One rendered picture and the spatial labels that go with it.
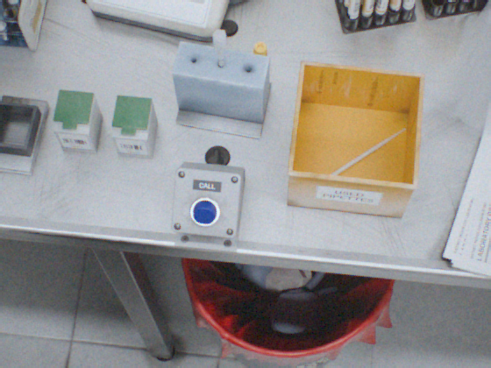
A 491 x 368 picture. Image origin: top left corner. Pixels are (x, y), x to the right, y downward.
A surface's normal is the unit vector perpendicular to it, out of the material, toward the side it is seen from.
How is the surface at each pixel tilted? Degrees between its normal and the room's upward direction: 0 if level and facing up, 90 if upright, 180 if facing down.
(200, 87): 90
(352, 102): 90
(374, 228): 0
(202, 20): 25
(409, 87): 90
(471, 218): 0
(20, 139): 0
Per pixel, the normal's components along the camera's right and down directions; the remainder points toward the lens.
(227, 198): -0.07, 0.15
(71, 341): -0.01, -0.37
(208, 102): -0.20, 0.92
